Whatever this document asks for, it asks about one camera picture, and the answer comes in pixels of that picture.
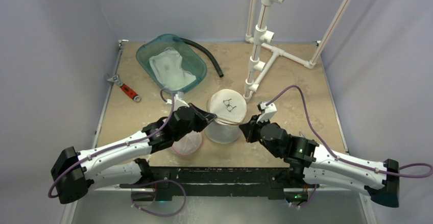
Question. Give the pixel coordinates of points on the pink-trimmed white laundry bag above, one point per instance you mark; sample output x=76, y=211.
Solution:
x=189, y=140

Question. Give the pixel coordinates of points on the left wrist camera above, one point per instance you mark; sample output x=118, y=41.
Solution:
x=178, y=101

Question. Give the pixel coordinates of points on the red-handled adjustable wrench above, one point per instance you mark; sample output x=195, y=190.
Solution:
x=125, y=88

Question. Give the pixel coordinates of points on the white cloth in basin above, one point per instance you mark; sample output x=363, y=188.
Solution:
x=167, y=69

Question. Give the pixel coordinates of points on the teal plastic basin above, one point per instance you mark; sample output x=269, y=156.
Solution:
x=191, y=61

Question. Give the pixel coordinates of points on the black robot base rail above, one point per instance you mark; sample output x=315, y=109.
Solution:
x=273, y=183

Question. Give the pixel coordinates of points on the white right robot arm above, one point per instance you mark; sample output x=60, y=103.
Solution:
x=312, y=164

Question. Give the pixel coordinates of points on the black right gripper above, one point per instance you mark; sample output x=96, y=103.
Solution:
x=254, y=131

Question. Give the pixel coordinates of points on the white PVC pipe rack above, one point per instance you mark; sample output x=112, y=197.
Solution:
x=264, y=54

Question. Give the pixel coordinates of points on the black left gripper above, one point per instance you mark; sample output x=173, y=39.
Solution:
x=208, y=117

